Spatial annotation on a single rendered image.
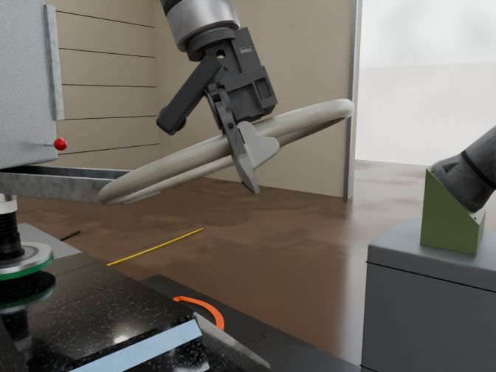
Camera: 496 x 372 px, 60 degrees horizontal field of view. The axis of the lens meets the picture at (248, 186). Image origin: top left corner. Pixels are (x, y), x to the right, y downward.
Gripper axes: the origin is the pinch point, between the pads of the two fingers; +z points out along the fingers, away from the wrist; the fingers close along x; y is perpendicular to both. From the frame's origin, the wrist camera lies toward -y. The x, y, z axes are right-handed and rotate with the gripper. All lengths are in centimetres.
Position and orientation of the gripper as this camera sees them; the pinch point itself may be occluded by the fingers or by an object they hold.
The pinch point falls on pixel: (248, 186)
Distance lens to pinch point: 58.4
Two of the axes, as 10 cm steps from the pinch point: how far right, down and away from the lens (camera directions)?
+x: -0.6, 0.0, 10.0
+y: 9.3, -3.5, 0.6
